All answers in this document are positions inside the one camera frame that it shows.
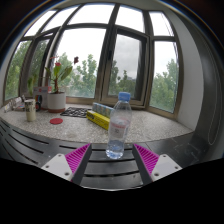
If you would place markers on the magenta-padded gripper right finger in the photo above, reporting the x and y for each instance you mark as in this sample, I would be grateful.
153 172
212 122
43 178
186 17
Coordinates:
165 166

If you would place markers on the cream mug with black lettering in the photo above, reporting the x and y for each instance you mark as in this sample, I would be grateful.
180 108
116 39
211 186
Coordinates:
30 111

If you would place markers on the long yellow box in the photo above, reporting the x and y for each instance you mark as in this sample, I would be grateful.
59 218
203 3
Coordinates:
98 120

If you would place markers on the dark-framed window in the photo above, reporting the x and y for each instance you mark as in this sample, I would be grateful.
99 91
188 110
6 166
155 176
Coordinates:
107 60

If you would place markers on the black lattice trivet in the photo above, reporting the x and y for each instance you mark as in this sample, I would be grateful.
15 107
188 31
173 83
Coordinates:
75 112

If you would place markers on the clear plastic packet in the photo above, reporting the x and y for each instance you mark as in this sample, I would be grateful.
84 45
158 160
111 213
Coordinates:
9 106

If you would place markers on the black colourful-print booklet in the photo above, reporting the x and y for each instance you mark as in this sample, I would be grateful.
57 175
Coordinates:
20 102

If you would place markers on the flat round red coaster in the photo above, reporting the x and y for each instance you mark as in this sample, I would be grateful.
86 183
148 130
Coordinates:
56 121

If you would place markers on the light blue patterned box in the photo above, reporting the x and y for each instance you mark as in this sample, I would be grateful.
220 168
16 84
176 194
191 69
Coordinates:
101 109

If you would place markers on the flowering plant in white pot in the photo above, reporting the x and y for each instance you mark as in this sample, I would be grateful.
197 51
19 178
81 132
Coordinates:
56 101

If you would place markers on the clear blue-capped water bottle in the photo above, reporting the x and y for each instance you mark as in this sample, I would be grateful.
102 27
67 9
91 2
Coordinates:
118 126

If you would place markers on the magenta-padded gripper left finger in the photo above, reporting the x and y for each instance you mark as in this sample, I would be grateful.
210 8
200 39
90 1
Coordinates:
60 165

